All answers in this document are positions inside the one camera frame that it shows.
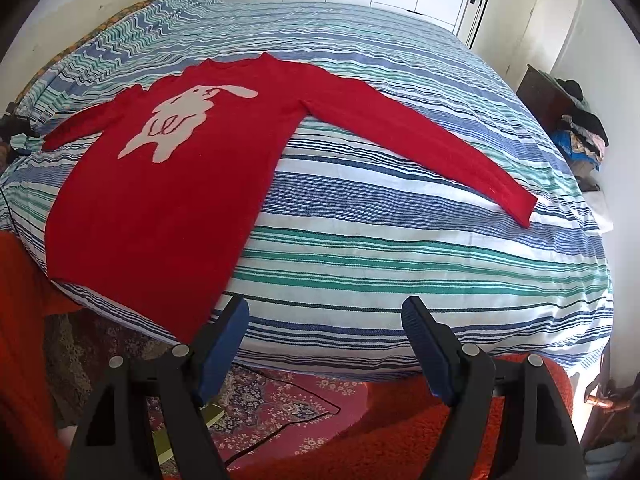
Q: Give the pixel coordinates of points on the yellow green book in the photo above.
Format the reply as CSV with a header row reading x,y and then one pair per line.
x,y
214,414

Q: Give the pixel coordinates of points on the red sweater with white rabbit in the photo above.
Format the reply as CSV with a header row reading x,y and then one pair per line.
x,y
150,210

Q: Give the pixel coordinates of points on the red patterned rug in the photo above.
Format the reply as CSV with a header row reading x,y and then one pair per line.
x,y
260,395

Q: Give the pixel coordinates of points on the orange fleece cloth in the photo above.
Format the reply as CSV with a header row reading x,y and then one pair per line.
x,y
400,435

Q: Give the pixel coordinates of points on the white pillow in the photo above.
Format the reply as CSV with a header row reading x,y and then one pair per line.
x,y
600,212

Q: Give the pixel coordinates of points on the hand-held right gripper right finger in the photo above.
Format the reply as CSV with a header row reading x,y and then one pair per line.
x,y
431,350

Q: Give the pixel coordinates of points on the dark wooden furniture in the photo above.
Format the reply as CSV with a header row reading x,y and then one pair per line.
x,y
537,92

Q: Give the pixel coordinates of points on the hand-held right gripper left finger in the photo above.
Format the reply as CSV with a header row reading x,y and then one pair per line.
x,y
226,347

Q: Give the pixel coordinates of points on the striped blue green bedspread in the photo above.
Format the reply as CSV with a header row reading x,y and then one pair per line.
x,y
375,260

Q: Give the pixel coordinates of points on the pile of clothes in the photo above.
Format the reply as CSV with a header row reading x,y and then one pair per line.
x,y
585,135

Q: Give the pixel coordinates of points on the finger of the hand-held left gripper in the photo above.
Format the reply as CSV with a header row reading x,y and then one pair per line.
x,y
17,125

